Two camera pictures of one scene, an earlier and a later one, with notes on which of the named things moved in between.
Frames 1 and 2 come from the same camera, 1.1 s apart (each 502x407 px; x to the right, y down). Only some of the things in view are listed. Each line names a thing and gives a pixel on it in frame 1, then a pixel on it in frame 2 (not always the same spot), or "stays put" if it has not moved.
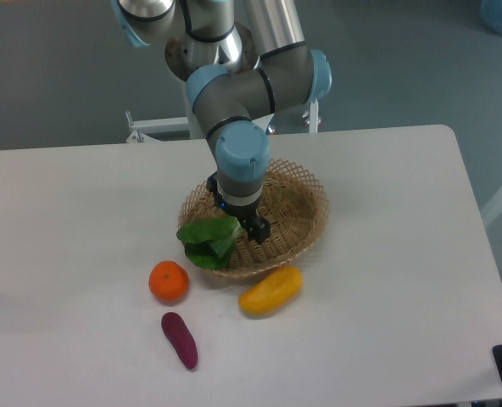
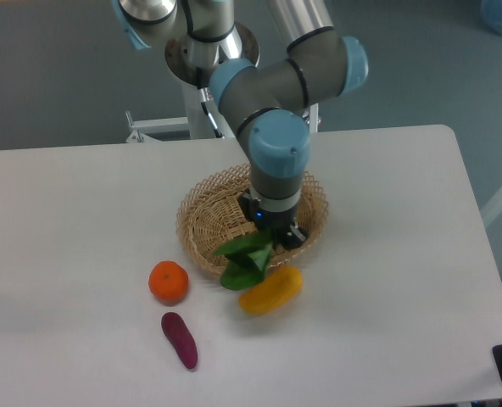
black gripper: x=245 y=214 -> x=275 y=221
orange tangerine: x=169 y=281 stays put
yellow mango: x=281 y=284 stays put
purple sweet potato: x=181 y=337 stays put
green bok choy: x=209 y=243 -> x=247 y=259
